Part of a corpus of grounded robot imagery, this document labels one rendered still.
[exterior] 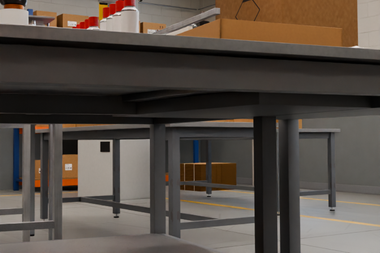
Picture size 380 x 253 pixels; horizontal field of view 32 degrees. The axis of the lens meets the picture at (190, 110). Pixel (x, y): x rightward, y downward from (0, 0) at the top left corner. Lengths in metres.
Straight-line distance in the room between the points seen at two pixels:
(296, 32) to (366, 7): 7.57
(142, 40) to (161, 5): 10.12
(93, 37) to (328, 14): 0.80
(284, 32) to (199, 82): 0.19
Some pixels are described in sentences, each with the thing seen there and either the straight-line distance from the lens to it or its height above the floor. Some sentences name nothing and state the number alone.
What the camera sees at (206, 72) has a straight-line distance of 1.13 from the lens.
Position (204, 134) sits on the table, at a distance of 3.91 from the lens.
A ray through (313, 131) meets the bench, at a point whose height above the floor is 0.76.
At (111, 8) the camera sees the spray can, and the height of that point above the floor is 1.07.
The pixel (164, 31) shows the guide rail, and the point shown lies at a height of 0.95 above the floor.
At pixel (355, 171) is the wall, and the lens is 8.78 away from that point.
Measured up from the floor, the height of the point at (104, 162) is 0.44.
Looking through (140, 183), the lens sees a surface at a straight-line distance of 7.90.
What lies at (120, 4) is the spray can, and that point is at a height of 1.07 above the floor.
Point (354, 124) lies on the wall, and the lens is 8.78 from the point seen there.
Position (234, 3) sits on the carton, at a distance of 1.76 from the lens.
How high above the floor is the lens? 0.66
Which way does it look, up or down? 3 degrees up
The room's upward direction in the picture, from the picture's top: straight up
